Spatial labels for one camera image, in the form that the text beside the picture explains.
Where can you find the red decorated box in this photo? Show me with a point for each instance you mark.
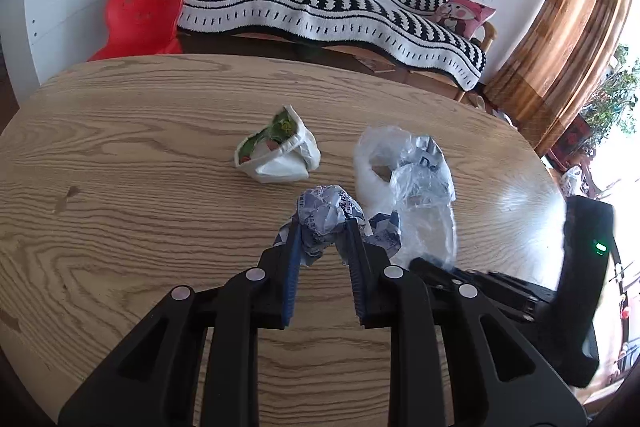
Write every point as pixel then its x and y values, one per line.
pixel 575 139

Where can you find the pink cartoon cushion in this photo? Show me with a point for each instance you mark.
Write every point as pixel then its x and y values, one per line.
pixel 462 14

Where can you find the red plastic chair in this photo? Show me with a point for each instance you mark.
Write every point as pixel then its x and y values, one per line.
pixel 140 12

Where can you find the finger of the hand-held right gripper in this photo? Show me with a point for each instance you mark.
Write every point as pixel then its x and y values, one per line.
pixel 510 292

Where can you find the white plastic bag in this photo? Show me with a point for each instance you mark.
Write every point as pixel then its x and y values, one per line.
pixel 280 167

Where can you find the green potted plant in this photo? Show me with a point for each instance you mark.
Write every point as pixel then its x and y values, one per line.
pixel 612 97

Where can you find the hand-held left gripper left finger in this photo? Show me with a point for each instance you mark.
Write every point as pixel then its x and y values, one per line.
pixel 292 277

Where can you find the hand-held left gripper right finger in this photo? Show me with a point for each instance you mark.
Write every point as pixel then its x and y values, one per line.
pixel 357 277

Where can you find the brown curtain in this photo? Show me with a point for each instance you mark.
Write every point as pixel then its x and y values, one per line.
pixel 560 47

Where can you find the clear plastic bag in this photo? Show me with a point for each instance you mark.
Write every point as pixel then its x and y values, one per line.
pixel 372 167

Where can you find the yellow-green snack packet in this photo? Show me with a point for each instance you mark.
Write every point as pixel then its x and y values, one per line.
pixel 282 127

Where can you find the wooden sofa frame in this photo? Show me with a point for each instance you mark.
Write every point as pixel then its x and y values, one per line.
pixel 372 59

